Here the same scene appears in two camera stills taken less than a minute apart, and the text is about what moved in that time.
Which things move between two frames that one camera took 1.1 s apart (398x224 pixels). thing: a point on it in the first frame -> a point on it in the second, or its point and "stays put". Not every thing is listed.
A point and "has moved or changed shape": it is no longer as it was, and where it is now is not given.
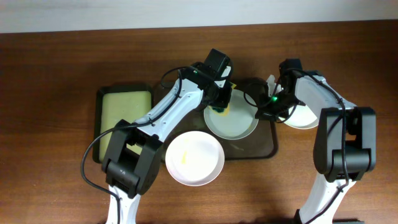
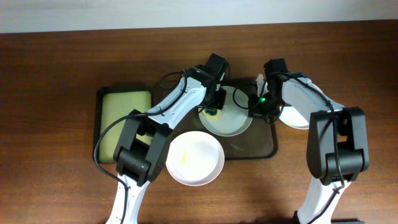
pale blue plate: (239, 123) has moved or changed shape
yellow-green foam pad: (116, 106) stays put
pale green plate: (301, 117) stays put
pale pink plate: (194, 158) stays put
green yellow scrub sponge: (222, 111) -> (213, 114)
